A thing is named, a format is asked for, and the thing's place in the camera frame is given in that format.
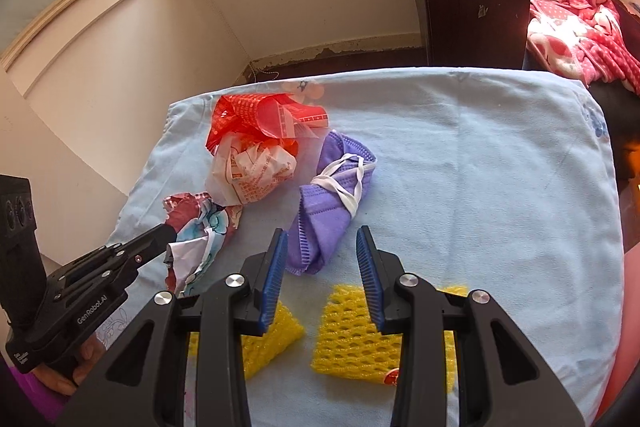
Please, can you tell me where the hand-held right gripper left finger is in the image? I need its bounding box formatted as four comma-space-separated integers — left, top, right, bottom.
55, 228, 290, 427

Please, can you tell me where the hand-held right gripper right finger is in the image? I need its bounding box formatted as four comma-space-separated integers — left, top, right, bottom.
355, 225, 586, 427

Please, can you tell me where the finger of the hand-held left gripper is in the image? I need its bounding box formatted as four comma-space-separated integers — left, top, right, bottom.
47, 223, 180, 279
102, 239, 175, 289

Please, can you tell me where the cartoon printed wrapper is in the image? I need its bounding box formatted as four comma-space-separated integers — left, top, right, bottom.
162, 192, 244, 298

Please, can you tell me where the purple face mask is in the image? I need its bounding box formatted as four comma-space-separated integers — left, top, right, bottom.
289, 130, 378, 276

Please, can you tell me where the pink plastic bucket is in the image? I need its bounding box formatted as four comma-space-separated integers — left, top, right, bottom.
595, 243, 640, 423

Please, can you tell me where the person's left forearm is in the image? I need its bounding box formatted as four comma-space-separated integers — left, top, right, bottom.
0, 357, 76, 425

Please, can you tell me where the person's left hand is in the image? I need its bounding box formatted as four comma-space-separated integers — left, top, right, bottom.
32, 336, 103, 397

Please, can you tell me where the yellow foam fruit net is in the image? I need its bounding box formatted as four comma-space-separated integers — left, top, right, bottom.
189, 299, 306, 380

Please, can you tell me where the yellow foam net red sticker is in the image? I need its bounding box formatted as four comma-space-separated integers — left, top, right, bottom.
311, 284, 471, 393

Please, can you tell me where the white orange printed wrapper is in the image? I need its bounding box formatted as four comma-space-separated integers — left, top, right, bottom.
207, 141, 298, 208

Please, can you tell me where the light blue cloth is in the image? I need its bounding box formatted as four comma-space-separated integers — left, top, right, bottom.
95, 67, 626, 427

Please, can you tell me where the red plastic bag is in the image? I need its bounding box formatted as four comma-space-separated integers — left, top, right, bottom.
207, 93, 331, 155

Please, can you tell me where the dark wooden cabinet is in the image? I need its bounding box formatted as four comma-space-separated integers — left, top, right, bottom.
404, 0, 531, 70

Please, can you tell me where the pink dotted blanket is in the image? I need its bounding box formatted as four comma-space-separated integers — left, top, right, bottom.
525, 0, 640, 95

